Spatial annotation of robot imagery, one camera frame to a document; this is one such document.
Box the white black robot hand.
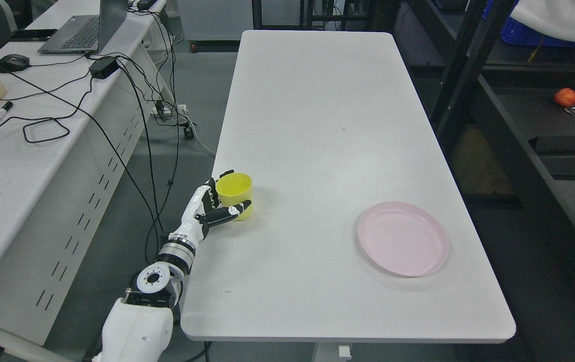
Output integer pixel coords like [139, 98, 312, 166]
[165, 169, 253, 249]

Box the white side desk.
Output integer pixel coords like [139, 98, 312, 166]
[0, 1, 166, 361]

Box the orange toy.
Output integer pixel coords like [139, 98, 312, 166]
[552, 88, 575, 108]

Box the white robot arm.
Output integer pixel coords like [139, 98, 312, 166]
[92, 236, 197, 361]

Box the pink plastic plate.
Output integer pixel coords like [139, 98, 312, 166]
[358, 202, 450, 278]

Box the white power strip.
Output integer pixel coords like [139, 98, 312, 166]
[151, 105, 188, 119]

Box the black computer mouse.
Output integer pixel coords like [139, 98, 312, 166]
[0, 54, 31, 73]

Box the black cable on desk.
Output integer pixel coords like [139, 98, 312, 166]
[0, 60, 92, 146]

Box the black metal shelf rack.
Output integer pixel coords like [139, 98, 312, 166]
[412, 1, 575, 272]

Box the white cloth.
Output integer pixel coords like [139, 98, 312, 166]
[510, 1, 575, 42]

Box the blue plastic crate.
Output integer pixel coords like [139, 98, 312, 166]
[500, 17, 575, 48]

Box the black power adapter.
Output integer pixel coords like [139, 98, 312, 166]
[88, 56, 119, 79]

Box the yellow plastic cup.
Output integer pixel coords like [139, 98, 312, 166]
[216, 171, 254, 207]

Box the white table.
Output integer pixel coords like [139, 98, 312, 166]
[181, 30, 516, 346]

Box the grey laptop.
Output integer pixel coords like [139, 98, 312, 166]
[37, 1, 129, 54]

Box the black smartphone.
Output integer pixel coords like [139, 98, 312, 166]
[9, 28, 58, 43]

